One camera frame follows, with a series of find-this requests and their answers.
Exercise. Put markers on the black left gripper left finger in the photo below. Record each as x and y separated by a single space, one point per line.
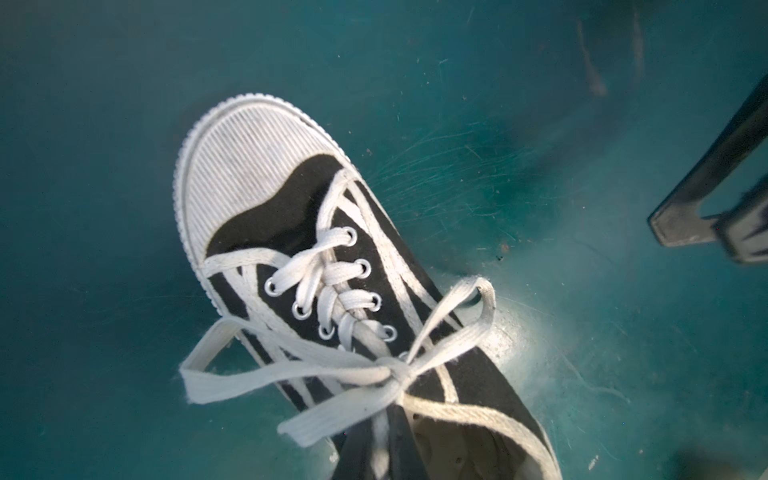
354 456

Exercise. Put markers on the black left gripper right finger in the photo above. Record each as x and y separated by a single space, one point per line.
405 460

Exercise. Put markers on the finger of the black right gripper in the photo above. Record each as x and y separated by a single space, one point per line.
677 221
742 231

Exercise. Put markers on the black white canvas sneaker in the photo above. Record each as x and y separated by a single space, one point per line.
281 230

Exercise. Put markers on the white shoelace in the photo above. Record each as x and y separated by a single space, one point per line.
375 384

